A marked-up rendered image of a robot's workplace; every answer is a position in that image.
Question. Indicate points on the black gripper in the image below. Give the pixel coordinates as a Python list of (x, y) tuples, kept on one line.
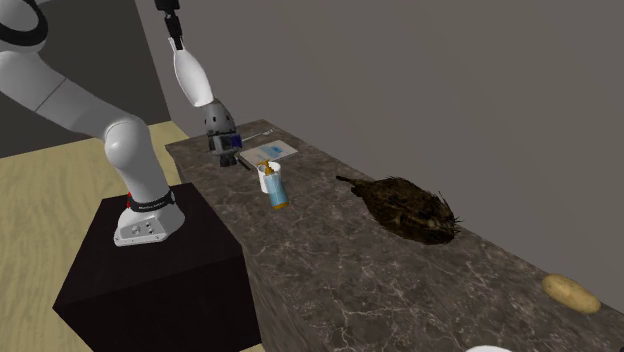
[(166, 4)]

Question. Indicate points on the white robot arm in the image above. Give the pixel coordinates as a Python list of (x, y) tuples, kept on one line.
[(126, 146)]

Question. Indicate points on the thin silver pen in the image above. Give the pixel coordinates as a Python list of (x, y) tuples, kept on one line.
[(258, 134)]

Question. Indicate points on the white and blue book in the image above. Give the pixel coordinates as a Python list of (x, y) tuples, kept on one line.
[(269, 152)]

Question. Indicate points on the white cup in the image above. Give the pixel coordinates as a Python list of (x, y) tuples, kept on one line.
[(274, 170)]

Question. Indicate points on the blue spray bottle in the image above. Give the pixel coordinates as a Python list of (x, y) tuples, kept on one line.
[(278, 192)]

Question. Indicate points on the black robot stand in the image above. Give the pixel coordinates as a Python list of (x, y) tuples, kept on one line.
[(161, 292)]

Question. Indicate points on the white round object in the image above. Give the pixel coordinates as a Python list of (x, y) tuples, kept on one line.
[(487, 349)]

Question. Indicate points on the yellow potato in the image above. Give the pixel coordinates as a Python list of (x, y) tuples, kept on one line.
[(570, 293)]

